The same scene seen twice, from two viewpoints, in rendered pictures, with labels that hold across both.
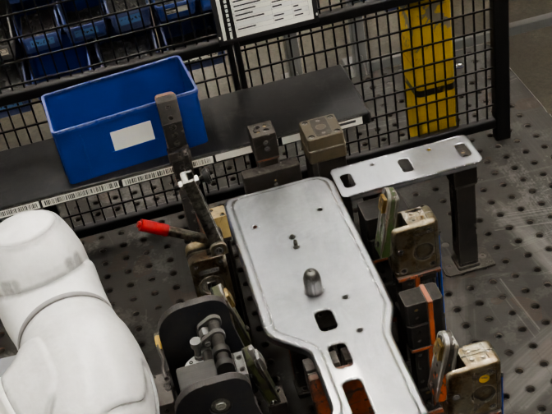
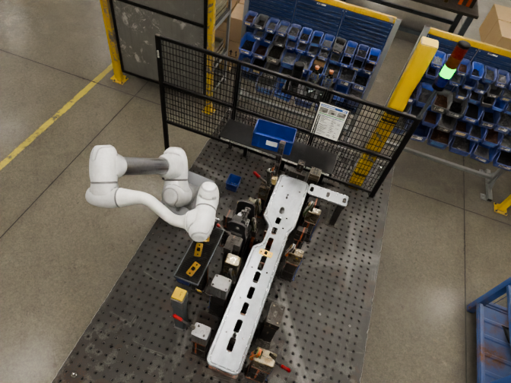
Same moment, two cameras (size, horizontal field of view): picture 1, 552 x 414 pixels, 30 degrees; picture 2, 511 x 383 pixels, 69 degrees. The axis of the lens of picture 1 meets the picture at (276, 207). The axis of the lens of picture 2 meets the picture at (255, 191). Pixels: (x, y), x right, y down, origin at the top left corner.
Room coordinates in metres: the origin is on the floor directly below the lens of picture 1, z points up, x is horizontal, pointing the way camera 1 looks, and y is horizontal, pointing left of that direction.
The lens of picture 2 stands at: (-0.16, -0.28, 3.03)
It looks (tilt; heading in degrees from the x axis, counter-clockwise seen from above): 51 degrees down; 17
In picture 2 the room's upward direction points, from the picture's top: 12 degrees clockwise
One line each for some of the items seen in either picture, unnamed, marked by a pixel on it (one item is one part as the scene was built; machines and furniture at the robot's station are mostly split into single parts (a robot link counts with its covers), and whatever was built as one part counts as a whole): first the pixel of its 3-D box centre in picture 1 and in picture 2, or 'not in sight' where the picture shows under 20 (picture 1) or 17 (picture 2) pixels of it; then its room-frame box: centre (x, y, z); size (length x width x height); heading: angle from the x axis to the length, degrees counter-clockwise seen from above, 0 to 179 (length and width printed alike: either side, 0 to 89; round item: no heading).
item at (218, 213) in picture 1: (233, 284); (270, 194); (1.52, 0.11, 0.88); 0.04 x 0.04 x 0.36; 7
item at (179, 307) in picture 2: not in sight; (180, 310); (0.47, 0.20, 0.92); 0.08 x 0.08 x 0.44; 7
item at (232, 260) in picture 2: not in sight; (230, 274); (0.81, 0.06, 0.89); 0.13 x 0.11 x 0.38; 97
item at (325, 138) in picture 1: (330, 195); (309, 186); (1.74, -0.12, 0.88); 0.08 x 0.08 x 0.36; 7
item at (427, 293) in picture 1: (425, 352); (298, 240); (1.28, -0.22, 0.84); 0.11 x 0.08 x 0.29; 97
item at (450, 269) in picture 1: (463, 211); (337, 212); (1.65, -0.38, 0.84); 0.11 x 0.06 x 0.29; 97
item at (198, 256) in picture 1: (222, 319); (261, 200); (1.44, 0.14, 0.88); 0.07 x 0.06 x 0.35; 97
